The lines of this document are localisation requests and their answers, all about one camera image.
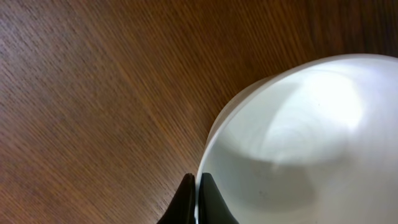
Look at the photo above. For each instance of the white small bowl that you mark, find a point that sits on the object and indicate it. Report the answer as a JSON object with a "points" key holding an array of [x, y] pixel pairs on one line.
{"points": [[314, 144]]}

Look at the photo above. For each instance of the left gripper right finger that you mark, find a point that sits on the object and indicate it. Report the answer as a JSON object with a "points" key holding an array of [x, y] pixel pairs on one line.
{"points": [[212, 209]]}

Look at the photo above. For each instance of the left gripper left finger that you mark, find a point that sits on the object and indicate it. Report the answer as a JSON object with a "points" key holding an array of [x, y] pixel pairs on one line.
{"points": [[182, 206]]}

